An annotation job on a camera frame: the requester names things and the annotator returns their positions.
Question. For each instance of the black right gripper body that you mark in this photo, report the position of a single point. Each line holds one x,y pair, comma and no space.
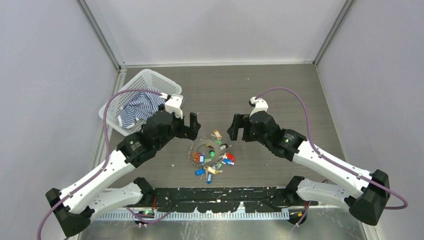
242,120

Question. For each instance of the white perforated plastic basket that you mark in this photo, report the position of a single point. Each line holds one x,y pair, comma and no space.
145,80

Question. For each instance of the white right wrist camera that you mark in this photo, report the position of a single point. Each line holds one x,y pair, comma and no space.
258,104

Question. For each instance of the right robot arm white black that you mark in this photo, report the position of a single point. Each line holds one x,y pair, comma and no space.
352,188

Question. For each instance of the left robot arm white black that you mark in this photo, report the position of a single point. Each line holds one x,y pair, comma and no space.
74,206

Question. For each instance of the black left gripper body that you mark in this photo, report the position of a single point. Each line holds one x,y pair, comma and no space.
180,130

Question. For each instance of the red key tag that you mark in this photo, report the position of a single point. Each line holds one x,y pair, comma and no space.
230,157

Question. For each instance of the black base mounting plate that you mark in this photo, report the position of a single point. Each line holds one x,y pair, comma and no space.
268,199

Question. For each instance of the large metal keyring with rings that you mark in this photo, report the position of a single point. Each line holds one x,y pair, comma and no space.
198,152

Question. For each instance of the blue white striped cloth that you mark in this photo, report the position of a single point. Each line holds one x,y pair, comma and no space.
139,107

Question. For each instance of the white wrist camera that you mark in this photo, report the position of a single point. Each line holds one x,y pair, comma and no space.
173,105
258,104

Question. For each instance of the yellow key tag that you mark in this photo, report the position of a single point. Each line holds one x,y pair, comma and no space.
217,134

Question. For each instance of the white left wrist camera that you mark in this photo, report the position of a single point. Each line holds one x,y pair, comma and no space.
173,105

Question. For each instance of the blue key tag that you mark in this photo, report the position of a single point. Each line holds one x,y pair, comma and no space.
199,172

